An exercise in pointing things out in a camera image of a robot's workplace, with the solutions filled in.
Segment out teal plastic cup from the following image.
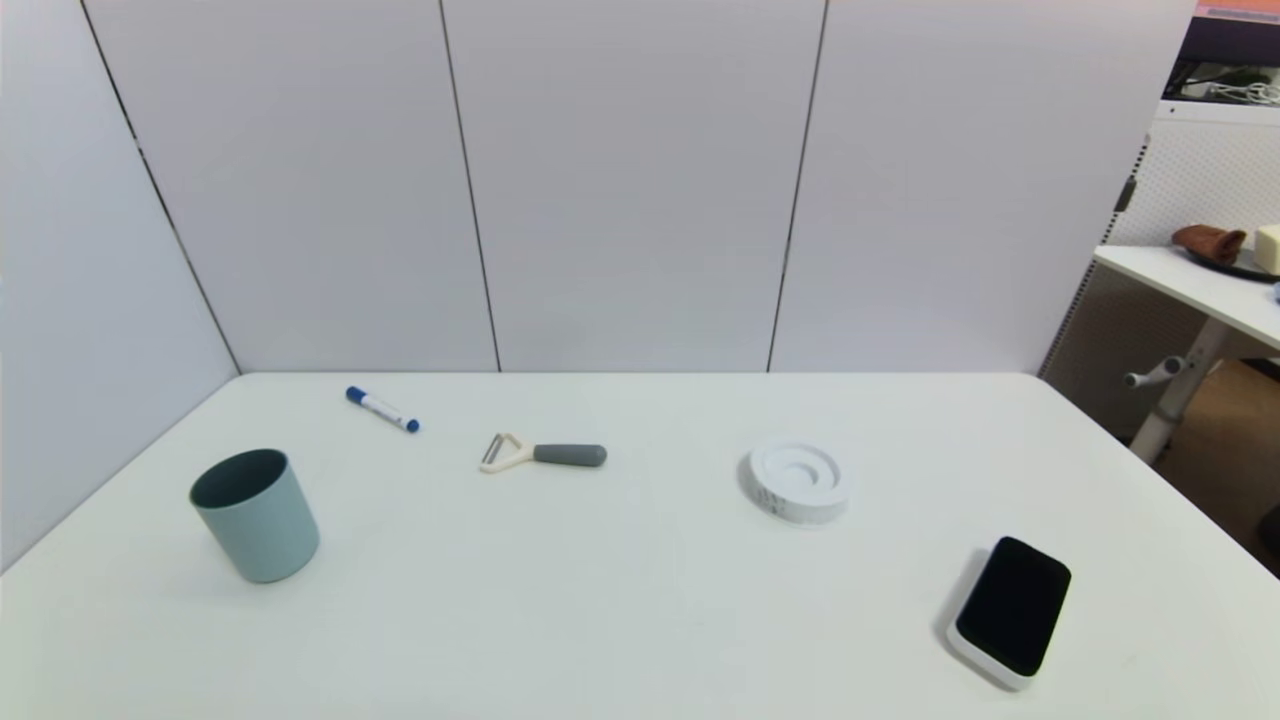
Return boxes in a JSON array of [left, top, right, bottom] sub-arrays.
[[189, 448, 321, 585]]

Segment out brown crumpled cloth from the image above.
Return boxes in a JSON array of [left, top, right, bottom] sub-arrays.
[[1172, 225, 1249, 267]]

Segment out grey table crank handle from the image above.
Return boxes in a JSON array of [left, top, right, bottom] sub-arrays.
[[1122, 357, 1187, 389]]

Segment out white side table top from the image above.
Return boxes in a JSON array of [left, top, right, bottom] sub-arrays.
[[1093, 245, 1280, 351]]

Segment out black plate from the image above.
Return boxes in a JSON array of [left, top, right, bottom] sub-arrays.
[[1185, 246, 1280, 283]]

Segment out blue and white marker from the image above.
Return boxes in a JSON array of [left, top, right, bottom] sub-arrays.
[[345, 386, 421, 434]]

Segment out white pegboard partition panel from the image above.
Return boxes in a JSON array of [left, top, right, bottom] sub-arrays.
[[1038, 100, 1280, 441]]

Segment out black and white board eraser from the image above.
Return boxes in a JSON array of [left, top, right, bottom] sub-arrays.
[[946, 536, 1074, 692]]

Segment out white round tape roll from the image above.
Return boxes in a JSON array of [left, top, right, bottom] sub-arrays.
[[747, 440, 851, 526]]

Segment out white side table leg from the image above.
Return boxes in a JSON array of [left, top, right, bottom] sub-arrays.
[[1129, 318, 1233, 464]]

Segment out cream peeler with grey handle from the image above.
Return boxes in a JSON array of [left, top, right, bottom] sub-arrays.
[[479, 433, 608, 474]]

